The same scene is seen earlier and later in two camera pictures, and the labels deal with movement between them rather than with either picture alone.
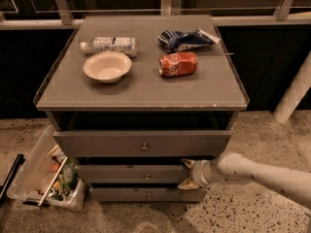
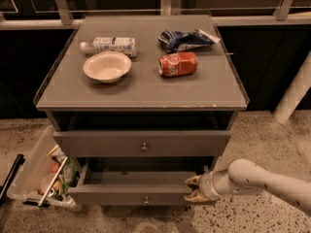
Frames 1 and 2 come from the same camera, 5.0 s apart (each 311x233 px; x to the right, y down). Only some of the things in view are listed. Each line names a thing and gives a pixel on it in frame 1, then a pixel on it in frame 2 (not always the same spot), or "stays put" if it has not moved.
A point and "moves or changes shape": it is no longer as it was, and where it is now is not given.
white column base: [294, 92] stays put
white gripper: [198, 173] to [205, 186]
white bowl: [107, 66] stays put
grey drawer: [131, 174] moves or changes shape
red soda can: [178, 64] stays put
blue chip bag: [170, 41] stays put
